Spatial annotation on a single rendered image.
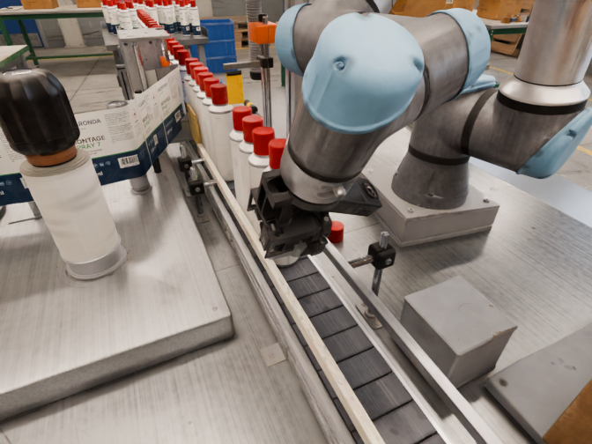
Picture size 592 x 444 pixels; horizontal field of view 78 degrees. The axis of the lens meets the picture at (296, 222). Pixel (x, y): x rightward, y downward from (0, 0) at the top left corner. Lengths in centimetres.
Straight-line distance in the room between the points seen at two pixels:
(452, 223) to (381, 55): 55
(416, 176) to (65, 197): 58
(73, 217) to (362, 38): 46
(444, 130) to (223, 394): 54
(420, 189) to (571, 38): 31
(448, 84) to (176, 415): 47
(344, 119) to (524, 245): 64
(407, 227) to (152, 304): 46
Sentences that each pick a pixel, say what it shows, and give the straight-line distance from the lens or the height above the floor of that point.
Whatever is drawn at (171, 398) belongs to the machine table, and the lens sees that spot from 54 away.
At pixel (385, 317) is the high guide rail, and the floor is 96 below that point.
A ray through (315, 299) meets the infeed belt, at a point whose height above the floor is 88.
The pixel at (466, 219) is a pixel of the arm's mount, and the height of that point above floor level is 87.
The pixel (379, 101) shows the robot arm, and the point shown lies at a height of 121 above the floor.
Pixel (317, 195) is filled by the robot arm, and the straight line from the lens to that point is 33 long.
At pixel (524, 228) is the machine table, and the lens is 90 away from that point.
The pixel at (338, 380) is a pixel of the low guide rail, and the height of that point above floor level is 91.
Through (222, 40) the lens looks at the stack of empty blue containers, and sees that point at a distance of 553.
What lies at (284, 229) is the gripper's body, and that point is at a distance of 40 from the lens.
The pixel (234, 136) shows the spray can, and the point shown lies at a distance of 64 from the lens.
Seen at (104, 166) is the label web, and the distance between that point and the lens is 81.
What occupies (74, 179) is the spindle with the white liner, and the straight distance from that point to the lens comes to 57.
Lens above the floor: 128
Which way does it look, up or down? 36 degrees down
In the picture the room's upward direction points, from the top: straight up
